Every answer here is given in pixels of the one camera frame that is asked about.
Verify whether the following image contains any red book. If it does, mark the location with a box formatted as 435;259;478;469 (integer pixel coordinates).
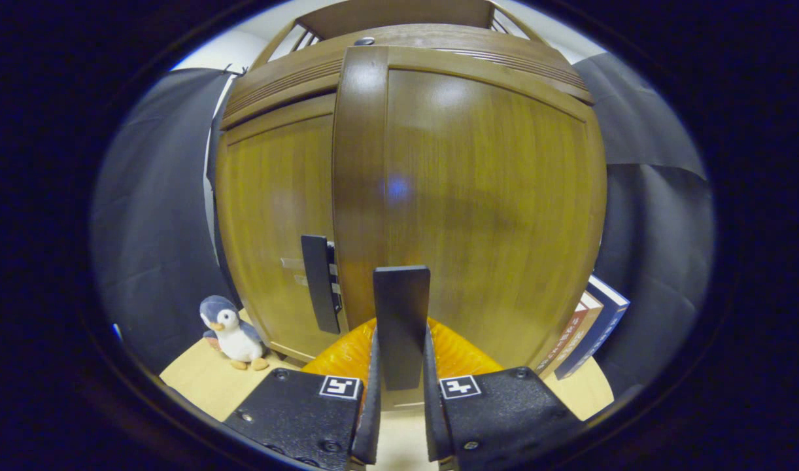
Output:
535;302;587;377

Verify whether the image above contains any penguin plush toy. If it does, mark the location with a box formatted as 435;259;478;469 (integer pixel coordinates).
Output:
199;295;270;372

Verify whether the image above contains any wooden cabinet door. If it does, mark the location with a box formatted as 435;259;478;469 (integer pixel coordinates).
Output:
332;44;608;410
215;95;348;364

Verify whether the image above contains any black door handle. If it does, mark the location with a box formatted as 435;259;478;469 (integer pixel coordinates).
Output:
373;265;432;392
300;234;343;335

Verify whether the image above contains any wooden double-door shoe cabinet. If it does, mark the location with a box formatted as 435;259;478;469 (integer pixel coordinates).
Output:
214;0;596;367

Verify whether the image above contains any dark blue book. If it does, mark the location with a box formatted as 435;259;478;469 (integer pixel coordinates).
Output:
555;275;631;381

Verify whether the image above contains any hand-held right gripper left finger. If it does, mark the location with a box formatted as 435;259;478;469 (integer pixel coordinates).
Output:
223;317;383;471

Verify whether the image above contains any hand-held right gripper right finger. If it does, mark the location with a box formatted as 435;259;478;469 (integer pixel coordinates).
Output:
422;317;588;471

